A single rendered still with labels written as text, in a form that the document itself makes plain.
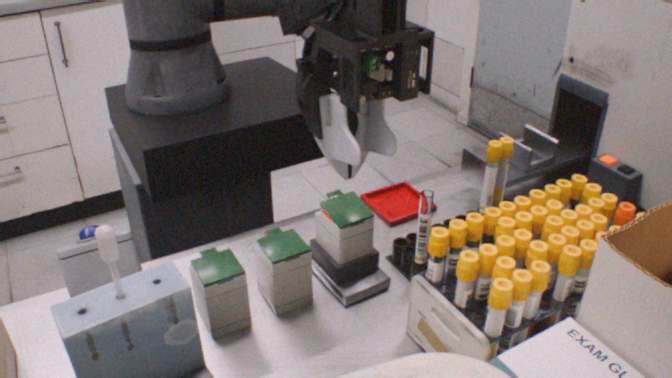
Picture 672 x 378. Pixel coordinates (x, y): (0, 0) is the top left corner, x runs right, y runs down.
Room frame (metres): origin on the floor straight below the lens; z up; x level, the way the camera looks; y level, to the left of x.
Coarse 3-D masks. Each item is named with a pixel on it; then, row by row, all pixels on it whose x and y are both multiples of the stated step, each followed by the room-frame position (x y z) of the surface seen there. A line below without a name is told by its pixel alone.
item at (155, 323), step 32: (128, 288) 0.33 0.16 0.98; (160, 288) 0.33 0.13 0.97; (64, 320) 0.30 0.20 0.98; (96, 320) 0.30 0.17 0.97; (128, 320) 0.31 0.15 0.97; (160, 320) 0.32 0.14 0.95; (192, 320) 0.34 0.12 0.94; (96, 352) 0.29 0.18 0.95; (128, 352) 0.30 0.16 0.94; (160, 352) 0.32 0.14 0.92; (192, 352) 0.33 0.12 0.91
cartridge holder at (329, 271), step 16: (320, 256) 0.47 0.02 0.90; (368, 256) 0.46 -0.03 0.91; (320, 272) 0.46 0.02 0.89; (336, 272) 0.44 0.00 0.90; (352, 272) 0.45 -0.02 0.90; (368, 272) 0.46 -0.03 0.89; (384, 272) 0.46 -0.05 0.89; (336, 288) 0.43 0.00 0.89; (352, 288) 0.43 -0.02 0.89; (368, 288) 0.44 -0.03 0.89; (384, 288) 0.45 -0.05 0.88
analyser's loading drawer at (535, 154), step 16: (528, 128) 0.68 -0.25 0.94; (528, 144) 0.68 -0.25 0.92; (544, 144) 0.65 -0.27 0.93; (560, 144) 0.69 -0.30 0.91; (576, 144) 0.69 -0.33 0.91; (592, 144) 0.69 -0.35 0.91; (464, 160) 0.64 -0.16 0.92; (480, 160) 0.61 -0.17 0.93; (512, 160) 0.64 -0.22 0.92; (528, 160) 0.62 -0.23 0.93; (544, 160) 0.63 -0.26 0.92; (560, 160) 0.65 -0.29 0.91; (576, 160) 0.65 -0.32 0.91; (464, 176) 0.63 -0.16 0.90; (480, 176) 0.61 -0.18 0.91; (512, 176) 0.60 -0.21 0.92; (528, 176) 0.61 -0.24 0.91
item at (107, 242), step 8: (104, 224) 0.33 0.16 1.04; (96, 232) 0.32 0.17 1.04; (104, 232) 0.32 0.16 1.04; (112, 232) 0.32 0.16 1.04; (96, 240) 0.32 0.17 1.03; (104, 240) 0.32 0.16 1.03; (112, 240) 0.32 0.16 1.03; (104, 248) 0.32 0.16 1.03; (112, 248) 0.32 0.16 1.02; (104, 256) 0.32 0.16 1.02; (112, 256) 0.32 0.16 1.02
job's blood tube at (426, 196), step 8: (424, 192) 0.47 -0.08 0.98; (432, 192) 0.47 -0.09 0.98; (424, 200) 0.46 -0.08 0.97; (432, 200) 0.46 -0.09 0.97; (424, 208) 0.46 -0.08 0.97; (432, 208) 0.46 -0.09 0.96; (424, 216) 0.46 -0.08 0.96; (424, 224) 0.46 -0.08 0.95; (424, 232) 0.46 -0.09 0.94; (416, 240) 0.46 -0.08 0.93; (424, 240) 0.46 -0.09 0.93; (416, 248) 0.46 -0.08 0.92; (424, 248) 0.46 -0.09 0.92; (416, 256) 0.46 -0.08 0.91; (424, 256) 0.46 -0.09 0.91
